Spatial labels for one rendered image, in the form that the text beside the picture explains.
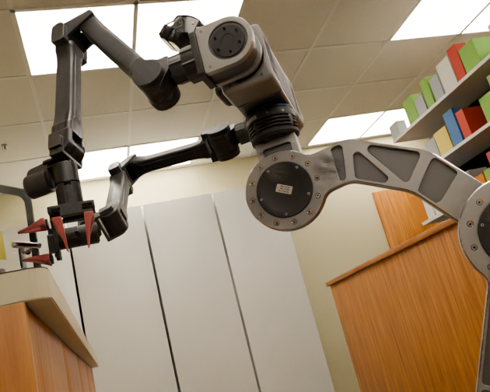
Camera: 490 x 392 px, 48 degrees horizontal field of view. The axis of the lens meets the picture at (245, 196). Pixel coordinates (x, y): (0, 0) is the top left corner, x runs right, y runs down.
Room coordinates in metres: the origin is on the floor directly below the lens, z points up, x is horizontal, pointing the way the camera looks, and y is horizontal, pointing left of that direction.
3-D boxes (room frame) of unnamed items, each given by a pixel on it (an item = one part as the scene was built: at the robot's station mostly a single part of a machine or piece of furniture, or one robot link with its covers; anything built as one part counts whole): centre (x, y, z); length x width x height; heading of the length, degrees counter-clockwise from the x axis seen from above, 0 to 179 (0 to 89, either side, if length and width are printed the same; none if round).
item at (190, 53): (1.16, 0.05, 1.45); 0.09 x 0.08 x 0.12; 166
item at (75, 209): (1.19, 0.38, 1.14); 0.07 x 0.07 x 0.09; 17
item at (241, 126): (1.65, -0.07, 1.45); 0.09 x 0.08 x 0.12; 166
